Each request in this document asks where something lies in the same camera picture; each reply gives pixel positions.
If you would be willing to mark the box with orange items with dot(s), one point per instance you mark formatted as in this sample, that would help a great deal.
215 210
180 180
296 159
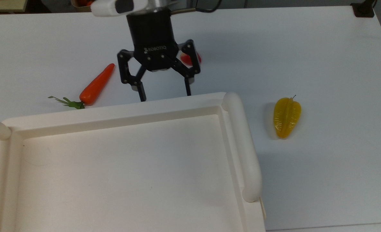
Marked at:
82 3

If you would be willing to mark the orange toy carrot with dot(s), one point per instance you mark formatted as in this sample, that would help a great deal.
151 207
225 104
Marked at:
97 85

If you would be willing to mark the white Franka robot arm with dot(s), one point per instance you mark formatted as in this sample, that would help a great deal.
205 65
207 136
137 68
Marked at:
108 7

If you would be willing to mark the light wooden table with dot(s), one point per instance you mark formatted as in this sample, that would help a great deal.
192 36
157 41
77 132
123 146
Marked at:
3 4

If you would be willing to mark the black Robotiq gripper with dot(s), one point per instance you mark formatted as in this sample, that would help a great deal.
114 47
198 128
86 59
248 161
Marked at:
151 38

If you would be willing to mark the red toy strawberry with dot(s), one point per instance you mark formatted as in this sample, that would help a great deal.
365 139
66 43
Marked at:
186 60

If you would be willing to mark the black table clamp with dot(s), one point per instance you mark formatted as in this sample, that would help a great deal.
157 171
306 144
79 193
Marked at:
363 9

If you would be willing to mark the yellow toy starfruit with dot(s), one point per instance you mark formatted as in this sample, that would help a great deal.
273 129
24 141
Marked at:
287 117

